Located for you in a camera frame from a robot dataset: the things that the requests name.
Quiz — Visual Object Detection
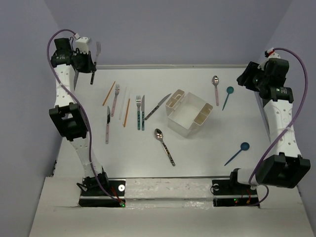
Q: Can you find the black-handled fork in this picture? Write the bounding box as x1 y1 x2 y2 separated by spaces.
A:
90 41 101 85

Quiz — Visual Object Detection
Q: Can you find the teal plastic spoon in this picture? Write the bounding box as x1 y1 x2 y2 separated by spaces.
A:
224 142 250 166
222 86 234 111

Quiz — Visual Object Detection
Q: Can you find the orange chopstick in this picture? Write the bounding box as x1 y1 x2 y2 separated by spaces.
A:
102 81 116 106
123 98 130 127

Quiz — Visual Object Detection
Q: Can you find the pink-handled fork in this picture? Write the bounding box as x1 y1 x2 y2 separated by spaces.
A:
111 84 120 117

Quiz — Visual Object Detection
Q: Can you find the pink-handled spoon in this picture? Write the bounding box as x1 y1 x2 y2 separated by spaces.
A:
212 76 219 106

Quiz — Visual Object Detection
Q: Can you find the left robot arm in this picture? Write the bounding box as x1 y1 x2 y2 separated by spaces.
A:
49 38 109 195

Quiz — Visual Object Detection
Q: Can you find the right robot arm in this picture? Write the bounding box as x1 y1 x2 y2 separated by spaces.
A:
227 56 311 194

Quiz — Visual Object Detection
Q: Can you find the white chopstick left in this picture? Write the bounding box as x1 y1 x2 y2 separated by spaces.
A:
119 86 127 120

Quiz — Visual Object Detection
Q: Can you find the white utensil caddy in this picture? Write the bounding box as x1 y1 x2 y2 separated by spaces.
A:
165 89 213 138

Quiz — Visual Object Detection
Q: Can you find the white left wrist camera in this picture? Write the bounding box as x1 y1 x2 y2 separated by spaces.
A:
75 37 91 54

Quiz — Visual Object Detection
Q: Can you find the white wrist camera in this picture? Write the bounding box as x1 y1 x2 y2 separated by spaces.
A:
258 47 281 70
75 37 91 54

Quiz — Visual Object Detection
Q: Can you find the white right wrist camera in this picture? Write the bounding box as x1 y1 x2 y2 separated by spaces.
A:
258 47 281 70

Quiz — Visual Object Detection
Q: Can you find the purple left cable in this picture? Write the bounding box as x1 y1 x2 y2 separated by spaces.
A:
47 29 124 205

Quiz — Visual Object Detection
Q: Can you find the pink-handled knife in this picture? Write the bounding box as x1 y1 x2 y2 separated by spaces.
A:
106 106 111 144

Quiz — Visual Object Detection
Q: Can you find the teal-handled fork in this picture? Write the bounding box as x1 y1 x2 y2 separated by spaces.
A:
136 95 141 130

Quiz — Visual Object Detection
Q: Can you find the teal-handled knife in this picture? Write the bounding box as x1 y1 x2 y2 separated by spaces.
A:
141 95 145 131

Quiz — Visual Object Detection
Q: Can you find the black-handled knife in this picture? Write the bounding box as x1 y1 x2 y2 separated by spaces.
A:
145 93 171 120

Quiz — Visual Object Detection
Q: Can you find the black-handled spoon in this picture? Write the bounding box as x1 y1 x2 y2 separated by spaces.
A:
154 128 176 166

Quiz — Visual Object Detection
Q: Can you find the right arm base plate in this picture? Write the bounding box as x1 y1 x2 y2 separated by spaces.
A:
210 179 259 207

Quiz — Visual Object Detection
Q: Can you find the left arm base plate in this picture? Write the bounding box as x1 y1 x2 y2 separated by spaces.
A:
77 179 126 208

